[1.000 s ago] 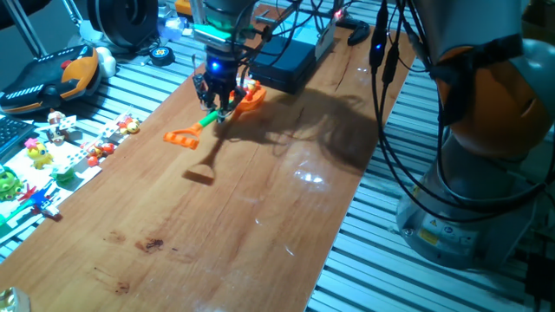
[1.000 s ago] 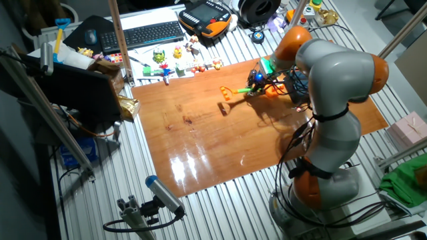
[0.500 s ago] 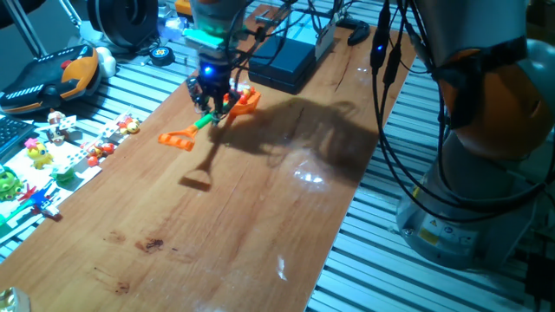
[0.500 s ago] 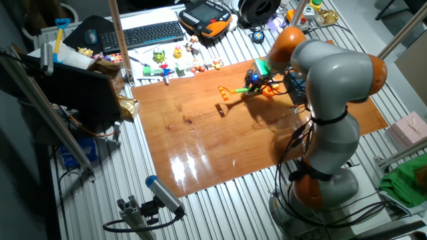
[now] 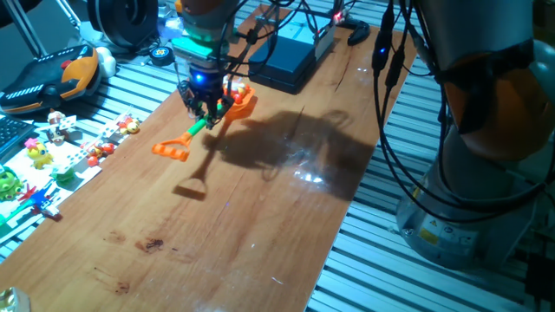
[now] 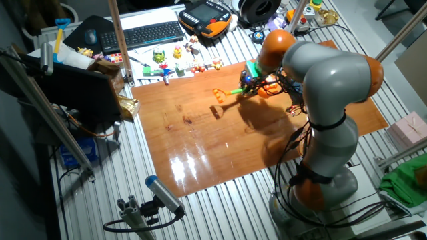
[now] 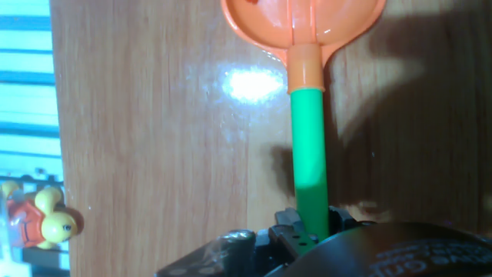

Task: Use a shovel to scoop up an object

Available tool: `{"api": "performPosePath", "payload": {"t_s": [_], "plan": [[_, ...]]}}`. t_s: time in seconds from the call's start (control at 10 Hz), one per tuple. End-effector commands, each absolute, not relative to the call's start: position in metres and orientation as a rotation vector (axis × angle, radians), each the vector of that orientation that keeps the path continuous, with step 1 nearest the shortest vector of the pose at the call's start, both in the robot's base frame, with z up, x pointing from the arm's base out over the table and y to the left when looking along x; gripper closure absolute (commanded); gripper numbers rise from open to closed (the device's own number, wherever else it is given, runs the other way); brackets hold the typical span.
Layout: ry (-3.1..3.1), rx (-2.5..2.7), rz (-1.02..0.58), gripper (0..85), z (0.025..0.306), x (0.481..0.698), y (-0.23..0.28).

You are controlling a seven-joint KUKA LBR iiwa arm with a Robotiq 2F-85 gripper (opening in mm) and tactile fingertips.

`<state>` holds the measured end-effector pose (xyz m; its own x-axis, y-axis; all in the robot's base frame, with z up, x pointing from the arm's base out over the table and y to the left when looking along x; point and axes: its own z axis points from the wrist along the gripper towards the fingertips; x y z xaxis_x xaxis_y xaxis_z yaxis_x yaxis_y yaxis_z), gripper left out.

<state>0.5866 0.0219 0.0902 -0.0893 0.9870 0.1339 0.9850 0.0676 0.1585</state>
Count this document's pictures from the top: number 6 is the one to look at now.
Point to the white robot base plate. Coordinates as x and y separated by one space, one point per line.
363 180

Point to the green cloth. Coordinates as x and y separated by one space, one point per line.
400 183

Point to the black office chair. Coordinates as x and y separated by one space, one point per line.
415 5

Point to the black pen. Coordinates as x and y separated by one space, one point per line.
138 61

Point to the grey box red button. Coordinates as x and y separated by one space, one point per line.
302 25

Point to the blue toy airplane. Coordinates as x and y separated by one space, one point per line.
166 76

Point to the brown white figure toy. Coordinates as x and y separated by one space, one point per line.
194 39

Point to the pink gift box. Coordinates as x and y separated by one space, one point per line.
407 130

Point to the yellow orange duck toy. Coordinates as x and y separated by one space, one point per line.
217 64

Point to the black mouse pad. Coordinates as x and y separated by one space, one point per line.
100 23

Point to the white dotted card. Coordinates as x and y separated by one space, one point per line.
189 64

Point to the red starfish toy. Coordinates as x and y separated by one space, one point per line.
163 66

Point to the white paper sheet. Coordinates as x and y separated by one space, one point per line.
138 50
146 18

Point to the black computer mouse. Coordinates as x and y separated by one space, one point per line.
90 36

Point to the orange button box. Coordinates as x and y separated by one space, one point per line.
291 15

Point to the black orange teach pendant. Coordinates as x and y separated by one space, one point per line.
203 13

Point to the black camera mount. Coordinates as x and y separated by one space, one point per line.
150 210

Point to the black filament spool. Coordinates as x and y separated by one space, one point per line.
248 13

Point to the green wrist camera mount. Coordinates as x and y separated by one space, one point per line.
253 68

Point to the golden foil ornament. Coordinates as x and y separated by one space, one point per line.
327 16

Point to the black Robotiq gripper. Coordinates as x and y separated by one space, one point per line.
249 85

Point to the dark blue box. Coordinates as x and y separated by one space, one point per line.
297 93

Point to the golden foil bag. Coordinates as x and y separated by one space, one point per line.
128 108

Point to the yellow chick toy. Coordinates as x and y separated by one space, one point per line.
177 53

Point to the blue yellow toy shovel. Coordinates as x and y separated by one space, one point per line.
59 40

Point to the colourful paint palette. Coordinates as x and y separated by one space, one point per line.
115 58

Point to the green toy stick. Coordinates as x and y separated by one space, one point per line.
147 70

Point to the round black disc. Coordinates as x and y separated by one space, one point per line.
257 37

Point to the green frog toy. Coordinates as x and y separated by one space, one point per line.
159 56

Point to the silver camera blue cap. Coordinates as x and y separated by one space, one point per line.
165 195

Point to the orange green toy shovel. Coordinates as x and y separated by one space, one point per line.
234 91

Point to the blue plastic box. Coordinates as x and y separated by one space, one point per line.
78 155

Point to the small yellow toy figure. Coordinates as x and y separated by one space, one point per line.
86 52

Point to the black monitor panel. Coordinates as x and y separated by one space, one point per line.
76 90

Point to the black keyboard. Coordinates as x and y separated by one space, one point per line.
143 36

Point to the brown cardboard panel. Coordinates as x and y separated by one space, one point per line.
413 73

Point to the white plastic figure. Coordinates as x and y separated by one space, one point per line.
233 22

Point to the purple plastic wrap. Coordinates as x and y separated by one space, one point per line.
276 23

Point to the white box green button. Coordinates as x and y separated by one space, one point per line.
308 13

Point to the aluminium frame bar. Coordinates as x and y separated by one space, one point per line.
50 116
400 153
297 16
120 40
400 33

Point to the small pink toy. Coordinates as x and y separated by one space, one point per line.
98 56

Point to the yellow box green button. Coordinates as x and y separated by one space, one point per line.
316 5

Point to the brown cardboard box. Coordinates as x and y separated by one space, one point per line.
115 78

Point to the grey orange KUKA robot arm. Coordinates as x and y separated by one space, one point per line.
333 78

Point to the short aluminium profile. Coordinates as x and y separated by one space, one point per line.
133 216

